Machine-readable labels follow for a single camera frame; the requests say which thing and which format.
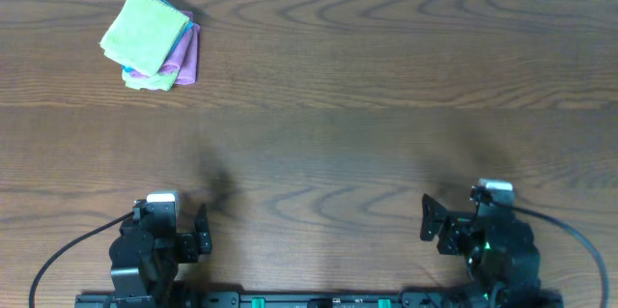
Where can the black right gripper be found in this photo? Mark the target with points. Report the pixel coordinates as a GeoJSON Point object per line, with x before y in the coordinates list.
{"type": "Point", "coordinates": [449, 231]}

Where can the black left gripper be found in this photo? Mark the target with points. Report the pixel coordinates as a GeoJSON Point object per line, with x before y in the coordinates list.
{"type": "Point", "coordinates": [188, 241]}

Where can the light green microfiber cloth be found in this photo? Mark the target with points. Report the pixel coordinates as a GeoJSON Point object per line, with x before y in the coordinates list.
{"type": "Point", "coordinates": [112, 42]}

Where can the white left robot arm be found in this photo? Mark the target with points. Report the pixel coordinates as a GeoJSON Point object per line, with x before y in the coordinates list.
{"type": "Point", "coordinates": [147, 254]}

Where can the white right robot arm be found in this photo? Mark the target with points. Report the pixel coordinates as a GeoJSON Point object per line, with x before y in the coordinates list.
{"type": "Point", "coordinates": [498, 251]}

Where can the green folded cloth in stack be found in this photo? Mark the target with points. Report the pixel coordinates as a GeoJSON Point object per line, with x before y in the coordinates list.
{"type": "Point", "coordinates": [158, 82]}

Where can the pink folded cloth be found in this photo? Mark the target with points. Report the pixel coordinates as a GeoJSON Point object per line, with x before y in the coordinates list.
{"type": "Point", "coordinates": [183, 58]}

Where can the blue folded cloth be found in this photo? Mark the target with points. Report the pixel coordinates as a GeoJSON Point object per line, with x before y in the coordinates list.
{"type": "Point", "coordinates": [186, 30]}

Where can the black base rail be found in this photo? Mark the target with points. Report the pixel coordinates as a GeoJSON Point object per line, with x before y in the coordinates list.
{"type": "Point", "coordinates": [314, 299]}

